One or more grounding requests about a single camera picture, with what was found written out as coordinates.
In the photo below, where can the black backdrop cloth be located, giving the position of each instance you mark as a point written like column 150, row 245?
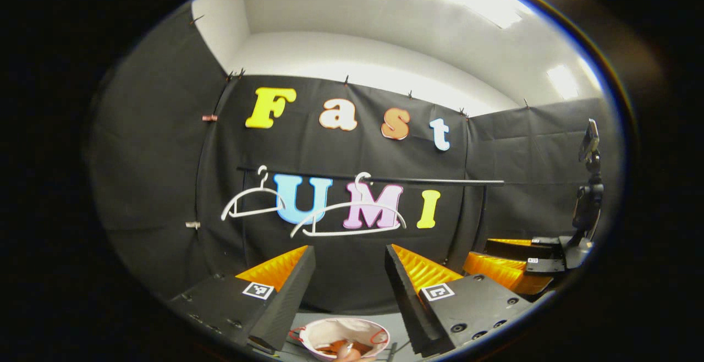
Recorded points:
column 154, row 158

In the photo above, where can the pink clothes peg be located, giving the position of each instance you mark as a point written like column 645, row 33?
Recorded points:
column 209, row 118

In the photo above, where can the small ceiling light panel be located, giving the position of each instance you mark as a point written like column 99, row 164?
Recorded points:
column 562, row 81

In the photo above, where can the white plastic hanger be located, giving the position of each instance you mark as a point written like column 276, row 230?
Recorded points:
column 352, row 232
column 263, row 185

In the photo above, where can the black clothes rail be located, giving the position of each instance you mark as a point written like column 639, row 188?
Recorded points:
column 440, row 181

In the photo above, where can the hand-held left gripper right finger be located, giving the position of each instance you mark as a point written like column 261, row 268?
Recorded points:
column 410, row 301

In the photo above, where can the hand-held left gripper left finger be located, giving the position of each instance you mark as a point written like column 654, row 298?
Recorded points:
column 286, row 301

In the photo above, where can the white laundry hamper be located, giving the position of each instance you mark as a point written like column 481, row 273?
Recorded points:
column 330, row 329

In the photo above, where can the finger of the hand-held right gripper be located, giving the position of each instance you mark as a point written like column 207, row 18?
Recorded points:
column 542, row 267
column 522, row 249

